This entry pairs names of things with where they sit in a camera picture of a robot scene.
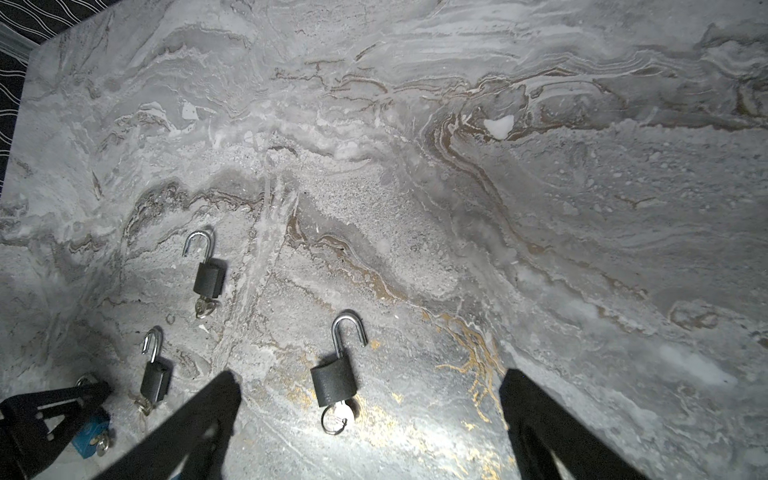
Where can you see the black padlock top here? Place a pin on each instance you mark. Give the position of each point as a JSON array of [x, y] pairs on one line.
[[209, 279]]

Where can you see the black padlock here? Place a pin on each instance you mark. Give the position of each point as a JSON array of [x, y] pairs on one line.
[[157, 374], [334, 380], [209, 279]]

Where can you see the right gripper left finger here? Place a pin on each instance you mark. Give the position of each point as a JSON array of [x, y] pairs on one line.
[[194, 439]]

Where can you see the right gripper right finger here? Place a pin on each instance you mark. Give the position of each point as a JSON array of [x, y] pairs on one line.
[[541, 432]]

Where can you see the blue padlock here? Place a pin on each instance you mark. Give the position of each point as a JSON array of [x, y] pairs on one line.
[[94, 437]]

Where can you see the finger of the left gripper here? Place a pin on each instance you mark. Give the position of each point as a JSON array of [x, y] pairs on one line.
[[37, 427]]

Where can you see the black padlock right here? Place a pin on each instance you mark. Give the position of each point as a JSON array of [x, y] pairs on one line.
[[334, 380]]

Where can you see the black padlock middle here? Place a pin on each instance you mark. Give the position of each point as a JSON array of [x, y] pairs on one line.
[[157, 374]]

